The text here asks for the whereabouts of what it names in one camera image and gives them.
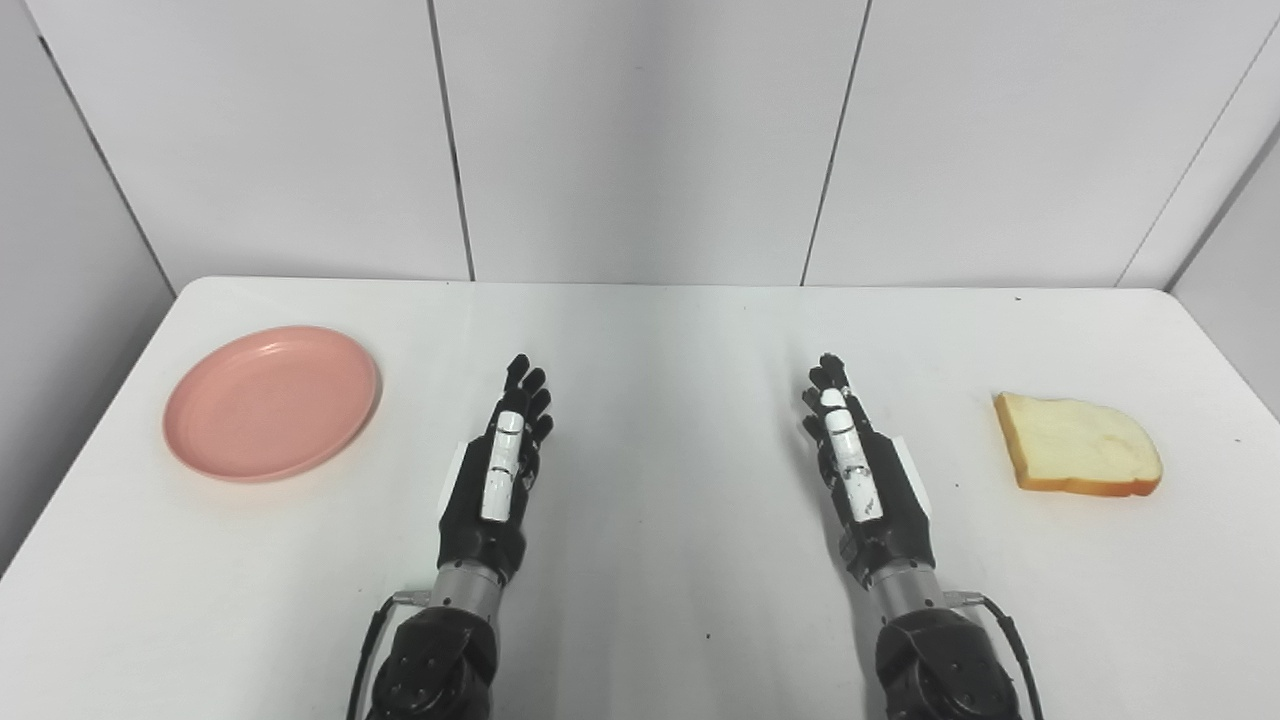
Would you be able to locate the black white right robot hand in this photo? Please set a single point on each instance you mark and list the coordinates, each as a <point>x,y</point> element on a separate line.
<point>890,510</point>

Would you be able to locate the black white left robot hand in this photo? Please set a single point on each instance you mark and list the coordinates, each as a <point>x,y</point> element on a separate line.
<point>470,520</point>

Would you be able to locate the slice of white bread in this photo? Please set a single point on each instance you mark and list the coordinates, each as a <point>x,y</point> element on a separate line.
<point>1075,445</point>

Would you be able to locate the pink round plate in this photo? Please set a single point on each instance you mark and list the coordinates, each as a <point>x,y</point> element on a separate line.
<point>270,405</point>

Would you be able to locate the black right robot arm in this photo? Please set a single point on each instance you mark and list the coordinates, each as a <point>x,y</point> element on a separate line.
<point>940,670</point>

